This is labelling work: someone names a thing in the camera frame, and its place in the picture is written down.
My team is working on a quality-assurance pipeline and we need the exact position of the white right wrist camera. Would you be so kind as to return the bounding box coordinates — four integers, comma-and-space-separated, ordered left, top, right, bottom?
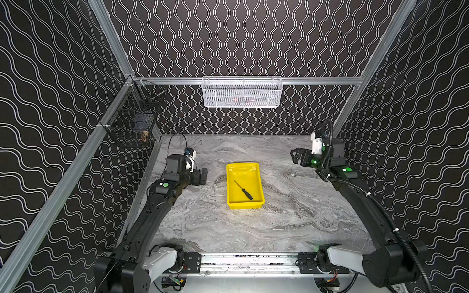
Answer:
311, 133, 324, 155

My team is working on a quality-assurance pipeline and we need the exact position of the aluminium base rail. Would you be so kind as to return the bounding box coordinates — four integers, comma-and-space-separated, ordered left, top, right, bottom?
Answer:
174, 252, 364, 277

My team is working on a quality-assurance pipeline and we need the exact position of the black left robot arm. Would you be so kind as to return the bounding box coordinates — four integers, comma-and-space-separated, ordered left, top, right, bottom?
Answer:
94, 148, 208, 293

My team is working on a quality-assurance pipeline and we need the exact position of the black wire wall basket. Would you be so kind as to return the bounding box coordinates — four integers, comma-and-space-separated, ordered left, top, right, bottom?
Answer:
105, 80, 167, 150

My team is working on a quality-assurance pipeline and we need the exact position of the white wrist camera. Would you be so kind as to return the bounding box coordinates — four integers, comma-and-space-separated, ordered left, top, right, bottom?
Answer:
184, 147, 197, 172
311, 133, 324, 155

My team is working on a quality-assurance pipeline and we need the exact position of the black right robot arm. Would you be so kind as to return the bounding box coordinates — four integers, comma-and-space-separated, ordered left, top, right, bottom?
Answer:
290, 136, 432, 293

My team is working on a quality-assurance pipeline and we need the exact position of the black handled screwdriver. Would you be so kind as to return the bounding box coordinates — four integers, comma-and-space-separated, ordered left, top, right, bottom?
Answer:
235, 181, 254, 201

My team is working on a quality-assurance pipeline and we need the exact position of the yellow plastic bin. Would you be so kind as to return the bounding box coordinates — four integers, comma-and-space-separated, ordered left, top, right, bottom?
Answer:
226, 162, 265, 210

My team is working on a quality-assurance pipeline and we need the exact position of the white mesh wall basket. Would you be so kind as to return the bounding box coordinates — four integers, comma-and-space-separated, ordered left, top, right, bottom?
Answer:
201, 76, 283, 108

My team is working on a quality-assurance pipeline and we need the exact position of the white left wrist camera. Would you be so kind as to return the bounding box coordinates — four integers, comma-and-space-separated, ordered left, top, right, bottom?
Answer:
184, 147, 197, 172

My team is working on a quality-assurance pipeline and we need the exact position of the black corrugated cable conduit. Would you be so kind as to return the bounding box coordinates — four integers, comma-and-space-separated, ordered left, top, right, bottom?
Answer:
321, 118, 435, 293

